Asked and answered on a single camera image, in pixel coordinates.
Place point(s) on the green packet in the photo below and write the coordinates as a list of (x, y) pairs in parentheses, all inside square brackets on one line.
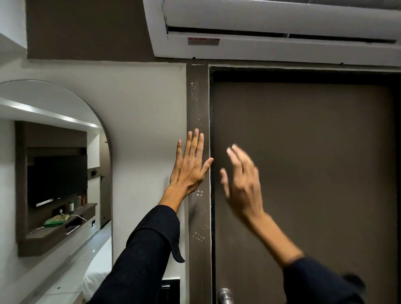
[(56, 220)]

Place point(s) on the person's left forearm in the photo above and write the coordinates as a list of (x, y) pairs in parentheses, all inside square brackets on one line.
[(144, 256)]

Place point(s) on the black television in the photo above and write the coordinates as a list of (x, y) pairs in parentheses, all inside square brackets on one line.
[(56, 178)]

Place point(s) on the black wall switch panel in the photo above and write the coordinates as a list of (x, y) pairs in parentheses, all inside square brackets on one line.
[(170, 291)]

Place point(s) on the person's left hand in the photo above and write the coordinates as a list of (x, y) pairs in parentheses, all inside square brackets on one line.
[(186, 170)]

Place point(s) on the person's right thumb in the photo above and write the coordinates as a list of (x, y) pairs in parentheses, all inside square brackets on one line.
[(224, 183)]

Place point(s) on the white air conditioner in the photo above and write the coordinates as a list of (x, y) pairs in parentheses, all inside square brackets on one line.
[(282, 28)]

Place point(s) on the person's left little finger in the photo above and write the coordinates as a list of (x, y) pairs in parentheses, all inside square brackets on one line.
[(179, 153)]

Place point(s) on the white bed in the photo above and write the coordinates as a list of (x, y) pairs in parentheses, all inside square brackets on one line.
[(98, 269)]

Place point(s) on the person's left middle finger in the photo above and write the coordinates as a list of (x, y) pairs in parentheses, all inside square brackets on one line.
[(194, 142)]

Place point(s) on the person's left thumb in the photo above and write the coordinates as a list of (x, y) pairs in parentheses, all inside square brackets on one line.
[(207, 166)]

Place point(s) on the brown door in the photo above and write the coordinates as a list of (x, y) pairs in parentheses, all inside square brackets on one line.
[(329, 188)]

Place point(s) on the person's right hand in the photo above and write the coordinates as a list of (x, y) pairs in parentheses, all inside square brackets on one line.
[(246, 191)]

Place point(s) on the brown door frame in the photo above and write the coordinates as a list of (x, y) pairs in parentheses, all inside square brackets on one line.
[(198, 103)]

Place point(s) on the person's right forearm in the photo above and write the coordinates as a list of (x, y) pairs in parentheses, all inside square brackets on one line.
[(282, 247)]

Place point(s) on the small green bottle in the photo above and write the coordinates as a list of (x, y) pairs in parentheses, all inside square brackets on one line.
[(71, 206)]

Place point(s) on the arched wall mirror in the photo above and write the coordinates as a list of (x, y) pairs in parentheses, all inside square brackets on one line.
[(47, 106)]

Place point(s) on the brown wall shelf unit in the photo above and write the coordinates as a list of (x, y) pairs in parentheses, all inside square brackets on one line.
[(50, 238)]

